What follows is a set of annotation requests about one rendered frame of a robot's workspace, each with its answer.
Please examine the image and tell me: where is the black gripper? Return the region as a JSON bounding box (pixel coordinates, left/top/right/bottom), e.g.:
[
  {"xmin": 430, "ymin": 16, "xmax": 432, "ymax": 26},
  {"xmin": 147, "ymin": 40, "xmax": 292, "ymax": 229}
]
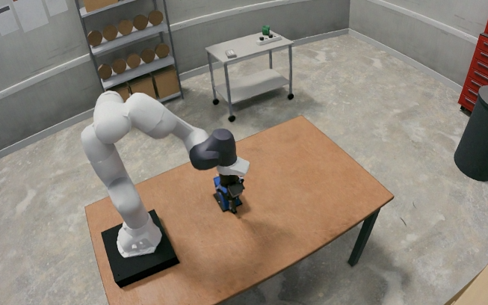
[{"xmin": 215, "ymin": 174, "xmax": 244, "ymax": 210}]

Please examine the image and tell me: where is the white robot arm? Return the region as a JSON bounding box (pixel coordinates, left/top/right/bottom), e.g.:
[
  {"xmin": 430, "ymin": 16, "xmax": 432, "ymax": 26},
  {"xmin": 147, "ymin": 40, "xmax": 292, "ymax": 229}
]
[{"xmin": 81, "ymin": 91, "xmax": 250, "ymax": 258}]

